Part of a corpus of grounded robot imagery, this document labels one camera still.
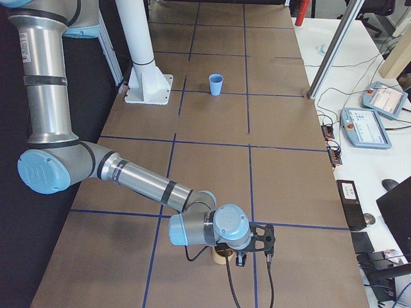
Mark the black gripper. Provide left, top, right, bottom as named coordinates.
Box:
left=231, top=247, right=250, bottom=267

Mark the red cylinder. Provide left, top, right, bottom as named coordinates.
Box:
left=295, top=0, right=311, bottom=26

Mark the bamboo wooden cup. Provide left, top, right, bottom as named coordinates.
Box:
left=211, top=246, right=234, bottom=265

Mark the blue plastic cup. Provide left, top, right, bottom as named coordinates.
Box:
left=209, top=73, right=223, bottom=96

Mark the black monitor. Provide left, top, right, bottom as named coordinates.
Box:
left=376, top=177, right=410, bottom=262

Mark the teach pendant tablet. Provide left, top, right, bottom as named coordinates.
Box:
left=362, top=81, right=408, bottom=119
left=340, top=108, right=392, bottom=150

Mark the black computer mouse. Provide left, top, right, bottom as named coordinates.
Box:
left=381, top=178, right=399, bottom=191

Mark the black box with label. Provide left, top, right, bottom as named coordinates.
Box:
left=336, top=180, right=367, bottom=232

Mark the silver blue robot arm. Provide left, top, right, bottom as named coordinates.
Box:
left=2, top=1, right=256, bottom=266

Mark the far teach pendant tablet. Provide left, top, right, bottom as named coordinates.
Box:
left=362, top=81, right=408, bottom=119

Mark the near teach pendant tablet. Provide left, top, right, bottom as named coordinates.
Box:
left=340, top=108, right=392, bottom=150

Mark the orange black connector board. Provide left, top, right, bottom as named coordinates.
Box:
left=321, top=124, right=335, bottom=141

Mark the aluminium frame post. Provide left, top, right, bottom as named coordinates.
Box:
left=307, top=0, right=365, bottom=100

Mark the white pillar with base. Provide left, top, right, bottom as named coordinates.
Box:
left=116, top=0, right=173, bottom=105

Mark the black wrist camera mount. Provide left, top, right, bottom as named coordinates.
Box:
left=247, top=223, right=275, bottom=255

